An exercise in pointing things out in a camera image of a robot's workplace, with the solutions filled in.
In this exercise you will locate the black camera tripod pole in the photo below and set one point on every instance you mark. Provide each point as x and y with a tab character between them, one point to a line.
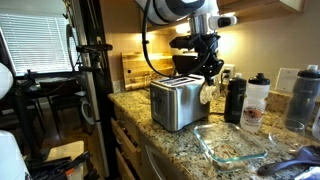
86	18

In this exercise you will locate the rectangular glass baking dish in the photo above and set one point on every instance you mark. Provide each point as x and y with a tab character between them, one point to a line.
227	147

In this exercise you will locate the wall power outlet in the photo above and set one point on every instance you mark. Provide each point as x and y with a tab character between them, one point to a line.
227	72

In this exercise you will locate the wooden cutting board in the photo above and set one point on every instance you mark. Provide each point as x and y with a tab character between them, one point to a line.
137	73

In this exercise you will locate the black water bottle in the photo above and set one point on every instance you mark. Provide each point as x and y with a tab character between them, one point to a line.
234	99

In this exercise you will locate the upper wooden cabinet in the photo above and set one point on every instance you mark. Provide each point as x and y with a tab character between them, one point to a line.
253	10

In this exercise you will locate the purple spatula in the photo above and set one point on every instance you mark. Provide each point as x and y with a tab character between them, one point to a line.
307	155

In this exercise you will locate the stainless steel two-slot toaster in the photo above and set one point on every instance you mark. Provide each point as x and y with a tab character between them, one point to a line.
175	102

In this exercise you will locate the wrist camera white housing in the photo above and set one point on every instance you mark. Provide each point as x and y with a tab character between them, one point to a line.
216	22

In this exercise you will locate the dark grey translucent bottle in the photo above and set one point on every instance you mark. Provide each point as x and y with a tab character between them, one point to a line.
302	102

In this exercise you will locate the clear drinking glass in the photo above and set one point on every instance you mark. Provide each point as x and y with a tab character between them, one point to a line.
287	134

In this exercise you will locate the slice of bread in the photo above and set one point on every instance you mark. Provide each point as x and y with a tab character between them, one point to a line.
208	93

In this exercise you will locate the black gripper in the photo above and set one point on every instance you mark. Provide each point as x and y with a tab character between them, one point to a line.
204	45

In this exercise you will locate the white bottle with black cap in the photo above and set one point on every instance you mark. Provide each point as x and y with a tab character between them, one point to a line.
254	103

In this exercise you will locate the window blinds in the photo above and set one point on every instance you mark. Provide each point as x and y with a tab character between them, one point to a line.
36	43

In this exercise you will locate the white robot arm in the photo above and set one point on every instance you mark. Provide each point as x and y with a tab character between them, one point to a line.
164	12

